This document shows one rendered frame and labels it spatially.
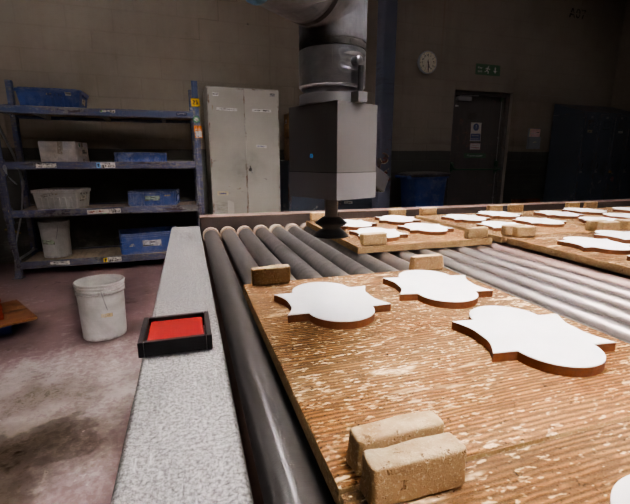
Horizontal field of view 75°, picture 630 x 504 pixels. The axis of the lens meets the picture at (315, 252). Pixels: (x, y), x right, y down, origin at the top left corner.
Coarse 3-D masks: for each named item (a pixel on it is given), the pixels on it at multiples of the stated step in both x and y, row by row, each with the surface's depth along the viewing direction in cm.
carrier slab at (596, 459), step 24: (600, 432) 28; (624, 432) 28; (504, 456) 26; (528, 456) 26; (552, 456) 26; (576, 456) 26; (600, 456) 26; (624, 456) 26; (480, 480) 24; (504, 480) 24; (528, 480) 24; (552, 480) 24; (576, 480) 24; (600, 480) 24
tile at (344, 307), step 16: (304, 288) 56; (320, 288) 56; (336, 288) 56; (352, 288) 56; (288, 304) 51; (304, 304) 50; (320, 304) 50; (336, 304) 50; (352, 304) 50; (368, 304) 50; (384, 304) 50; (288, 320) 46; (304, 320) 47; (320, 320) 45; (336, 320) 45; (352, 320) 45; (368, 320) 46
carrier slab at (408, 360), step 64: (256, 320) 50; (384, 320) 47; (448, 320) 47; (320, 384) 34; (384, 384) 34; (448, 384) 34; (512, 384) 34; (576, 384) 34; (320, 448) 26; (512, 448) 27
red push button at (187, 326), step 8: (168, 320) 49; (176, 320) 49; (184, 320) 49; (192, 320) 49; (200, 320) 49; (152, 328) 47; (160, 328) 47; (168, 328) 47; (176, 328) 47; (184, 328) 47; (192, 328) 47; (200, 328) 47; (152, 336) 45; (160, 336) 45; (168, 336) 45; (176, 336) 45
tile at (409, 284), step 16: (416, 272) 64; (432, 272) 64; (400, 288) 57; (416, 288) 56; (432, 288) 56; (448, 288) 56; (464, 288) 56; (480, 288) 56; (432, 304) 52; (448, 304) 51; (464, 304) 51
